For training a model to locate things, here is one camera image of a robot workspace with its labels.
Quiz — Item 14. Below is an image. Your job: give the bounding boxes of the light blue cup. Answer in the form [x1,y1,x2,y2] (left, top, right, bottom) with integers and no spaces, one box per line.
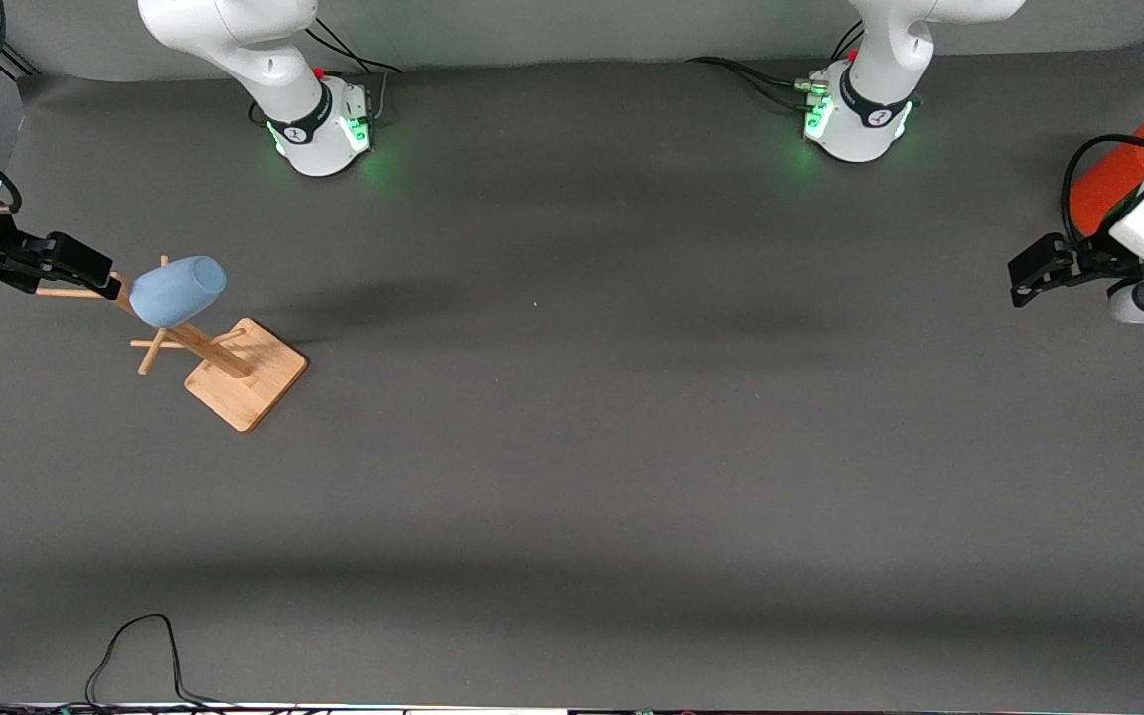
[128,255,228,330]

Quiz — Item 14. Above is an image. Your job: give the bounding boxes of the wooden cup rack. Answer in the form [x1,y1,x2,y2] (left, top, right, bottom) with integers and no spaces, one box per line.
[36,254,310,434]

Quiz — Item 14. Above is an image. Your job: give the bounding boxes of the orange cylindrical can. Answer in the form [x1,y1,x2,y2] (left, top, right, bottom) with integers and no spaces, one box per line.
[1069,96,1144,241]

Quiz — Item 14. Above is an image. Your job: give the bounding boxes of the black right arm base cables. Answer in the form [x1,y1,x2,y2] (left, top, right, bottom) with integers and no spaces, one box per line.
[304,15,404,128]

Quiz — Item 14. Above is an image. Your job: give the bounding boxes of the black arm base cables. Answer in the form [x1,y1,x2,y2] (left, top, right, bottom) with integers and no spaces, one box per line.
[304,15,404,128]
[684,20,866,112]

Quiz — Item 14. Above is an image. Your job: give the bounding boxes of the black left arm base cables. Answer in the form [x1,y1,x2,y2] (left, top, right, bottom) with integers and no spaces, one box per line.
[684,20,866,112]

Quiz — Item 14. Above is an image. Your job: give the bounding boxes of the looped thin black cable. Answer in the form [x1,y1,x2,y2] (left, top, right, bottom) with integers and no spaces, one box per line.
[83,613,240,712]

